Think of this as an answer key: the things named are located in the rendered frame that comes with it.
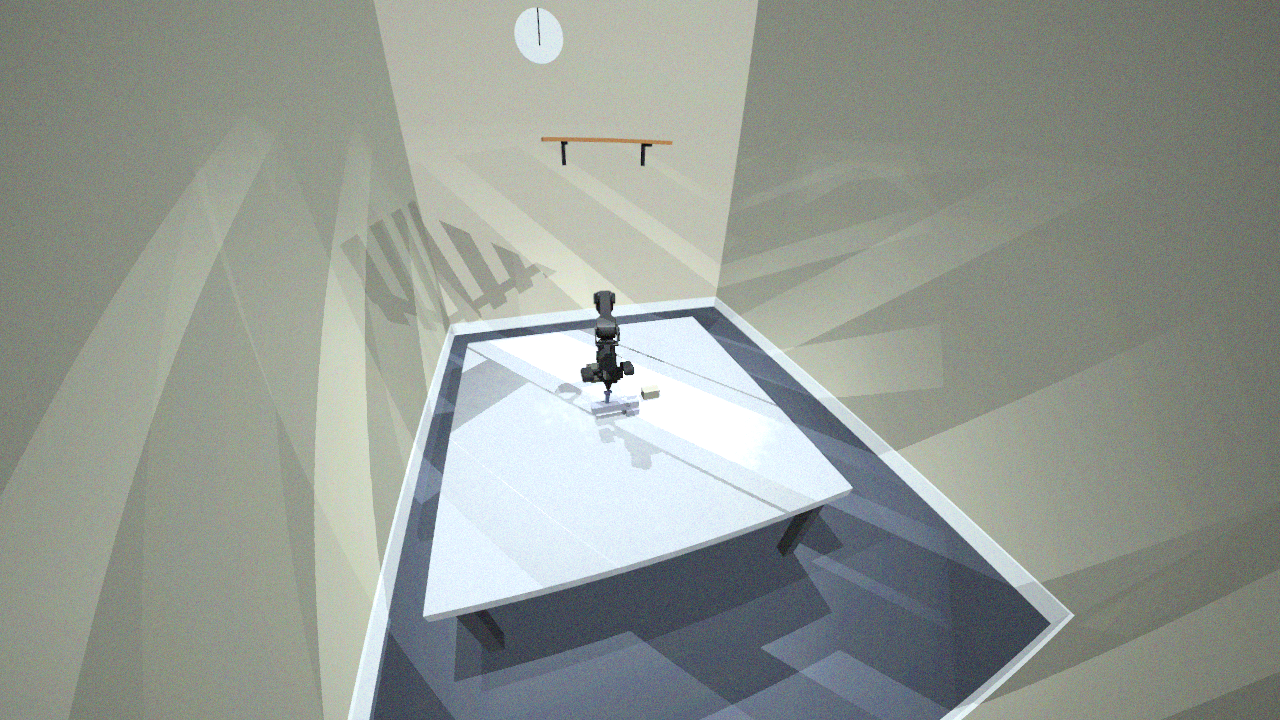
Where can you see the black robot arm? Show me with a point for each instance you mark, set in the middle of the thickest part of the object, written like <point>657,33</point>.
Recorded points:
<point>606,329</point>

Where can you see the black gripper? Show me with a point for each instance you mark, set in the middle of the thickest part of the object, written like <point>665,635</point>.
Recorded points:
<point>587,374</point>

